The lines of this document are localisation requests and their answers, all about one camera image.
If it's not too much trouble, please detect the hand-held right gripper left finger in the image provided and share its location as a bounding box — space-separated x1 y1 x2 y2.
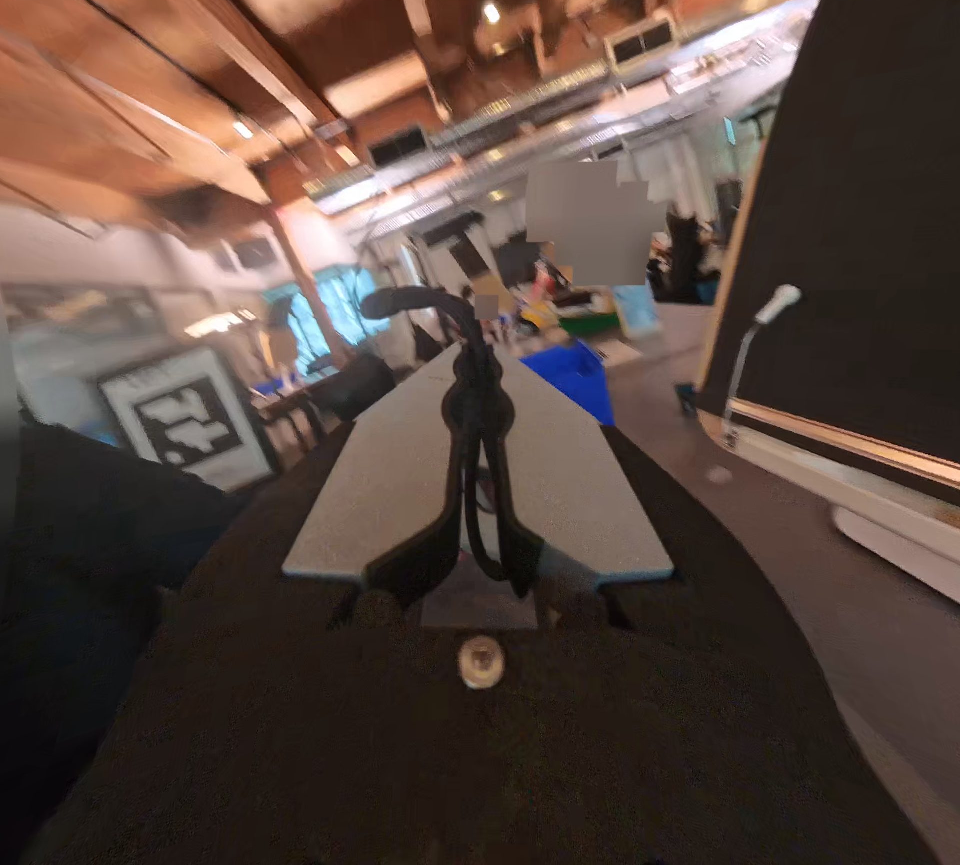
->
282 343 466 607

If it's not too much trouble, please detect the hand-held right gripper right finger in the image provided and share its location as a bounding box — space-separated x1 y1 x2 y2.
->
491 347 676 600

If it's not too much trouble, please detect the blue storage bin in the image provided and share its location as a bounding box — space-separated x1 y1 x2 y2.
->
519 342 616 427

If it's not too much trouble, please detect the black cord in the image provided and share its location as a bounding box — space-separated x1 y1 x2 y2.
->
361 286 519 581

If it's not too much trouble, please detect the green storage bin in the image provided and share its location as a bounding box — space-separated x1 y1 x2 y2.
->
558 310 622 339

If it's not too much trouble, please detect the black white marker sign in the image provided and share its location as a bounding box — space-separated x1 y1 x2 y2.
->
97 347 279 493

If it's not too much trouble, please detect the white vent grille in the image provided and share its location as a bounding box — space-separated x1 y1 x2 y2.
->
366 126 434 170
606 17 680 73

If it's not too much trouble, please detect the black board book stand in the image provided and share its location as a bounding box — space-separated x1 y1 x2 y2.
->
693 0 960 604

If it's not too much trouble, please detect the reddish wooden post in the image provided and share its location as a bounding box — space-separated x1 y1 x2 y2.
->
266 205 354 365

